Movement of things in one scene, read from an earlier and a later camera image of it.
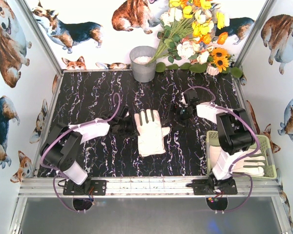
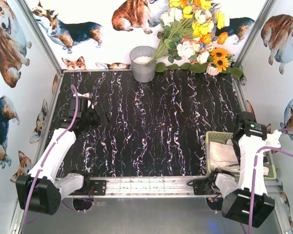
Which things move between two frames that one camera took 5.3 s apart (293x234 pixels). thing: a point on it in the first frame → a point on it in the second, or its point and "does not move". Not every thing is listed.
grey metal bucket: (142, 72) does not move
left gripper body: (129, 123) → (96, 114)
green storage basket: (264, 145) does not move
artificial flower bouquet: (190, 32) does not move
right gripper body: (175, 114) → (240, 137)
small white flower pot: (212, 70) does not move
